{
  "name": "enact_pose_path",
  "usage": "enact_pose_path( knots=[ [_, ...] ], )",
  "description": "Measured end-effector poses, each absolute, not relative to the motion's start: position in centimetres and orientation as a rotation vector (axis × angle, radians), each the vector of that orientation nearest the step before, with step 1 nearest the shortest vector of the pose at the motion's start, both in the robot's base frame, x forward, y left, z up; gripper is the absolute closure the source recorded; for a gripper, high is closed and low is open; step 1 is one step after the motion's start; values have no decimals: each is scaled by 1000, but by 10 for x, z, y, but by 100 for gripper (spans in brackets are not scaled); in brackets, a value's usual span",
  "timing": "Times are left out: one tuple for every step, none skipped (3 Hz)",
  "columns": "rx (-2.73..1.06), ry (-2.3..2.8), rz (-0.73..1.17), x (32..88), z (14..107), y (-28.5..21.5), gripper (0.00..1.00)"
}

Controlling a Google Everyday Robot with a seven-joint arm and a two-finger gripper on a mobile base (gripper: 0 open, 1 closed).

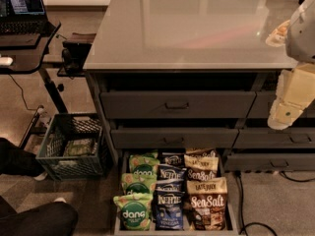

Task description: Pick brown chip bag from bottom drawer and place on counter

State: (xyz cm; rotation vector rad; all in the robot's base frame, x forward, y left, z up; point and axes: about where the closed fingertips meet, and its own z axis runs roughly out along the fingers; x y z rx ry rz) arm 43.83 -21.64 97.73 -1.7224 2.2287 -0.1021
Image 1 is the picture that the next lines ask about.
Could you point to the brown sea salt bag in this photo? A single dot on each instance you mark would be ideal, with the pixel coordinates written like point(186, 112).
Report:
point(201, 168)
point(201, 152)
point(208, 201)

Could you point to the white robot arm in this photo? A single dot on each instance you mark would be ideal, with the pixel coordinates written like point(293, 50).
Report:
point(296, 88)

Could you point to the top left grey drawer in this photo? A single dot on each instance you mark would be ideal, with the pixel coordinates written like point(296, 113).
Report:
point(176, 104)

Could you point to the middle left grey drawer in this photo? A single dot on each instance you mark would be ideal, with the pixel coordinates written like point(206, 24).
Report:
point(174, 137)

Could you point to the grey counter cabinet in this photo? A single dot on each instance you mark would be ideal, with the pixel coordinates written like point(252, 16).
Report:
point(161, 45)

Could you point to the rear blue Kettle chip bag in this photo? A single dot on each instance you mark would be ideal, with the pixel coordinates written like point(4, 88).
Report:
point(174, 159)

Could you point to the blue kettle chip bag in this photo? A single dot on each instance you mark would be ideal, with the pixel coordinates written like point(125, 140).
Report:
point(174, 159)
point(169, 210)
point(170, 177)

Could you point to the rear green Dang chip bag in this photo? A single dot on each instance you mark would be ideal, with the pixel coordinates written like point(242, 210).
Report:
point(144, 164)

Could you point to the green dang chip bag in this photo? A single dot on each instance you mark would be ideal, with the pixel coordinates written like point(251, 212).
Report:
point(135, 210)
point(144, 164)
point(137, 183)

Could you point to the middle blue Kettle chip bag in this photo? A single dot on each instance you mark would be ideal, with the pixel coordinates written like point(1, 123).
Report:
point(170, 177)

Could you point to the middle green Dang chip bag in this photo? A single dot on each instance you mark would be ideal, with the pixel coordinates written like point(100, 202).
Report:
point(137, 183)

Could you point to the bottom right grey drawer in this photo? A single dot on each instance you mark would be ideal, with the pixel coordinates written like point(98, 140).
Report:
point(270, 162)

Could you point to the middle right grey drawer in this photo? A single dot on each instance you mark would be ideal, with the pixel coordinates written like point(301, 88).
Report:
point(268, 138)

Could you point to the front blue Kettle chip bag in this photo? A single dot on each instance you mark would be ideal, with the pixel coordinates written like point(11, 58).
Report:
point(169, 210)

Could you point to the front green Dang chip bag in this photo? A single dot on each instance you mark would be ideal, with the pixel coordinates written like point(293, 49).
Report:
point(135, 210)

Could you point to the top right grey drawer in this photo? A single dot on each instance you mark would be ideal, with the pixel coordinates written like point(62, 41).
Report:
point(264, 101)

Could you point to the open bottom grey drawer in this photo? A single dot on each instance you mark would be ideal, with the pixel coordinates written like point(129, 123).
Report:
point(188, 230)

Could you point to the green packets in crate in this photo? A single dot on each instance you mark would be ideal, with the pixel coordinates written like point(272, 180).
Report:
point(80, 147)

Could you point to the dark green plastic crate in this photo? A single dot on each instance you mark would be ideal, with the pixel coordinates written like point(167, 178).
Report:
point(66, 127)

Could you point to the black stool with headphones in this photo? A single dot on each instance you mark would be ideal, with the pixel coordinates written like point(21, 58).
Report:
point(74, 54)

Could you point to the black standing desk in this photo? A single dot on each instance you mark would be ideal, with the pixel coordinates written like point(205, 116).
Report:
point(28, 61)

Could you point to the white object on desk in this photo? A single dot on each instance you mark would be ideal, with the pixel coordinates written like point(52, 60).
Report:
point(6, 61)

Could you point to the black laptop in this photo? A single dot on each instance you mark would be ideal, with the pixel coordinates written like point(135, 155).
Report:
point(22, 16)

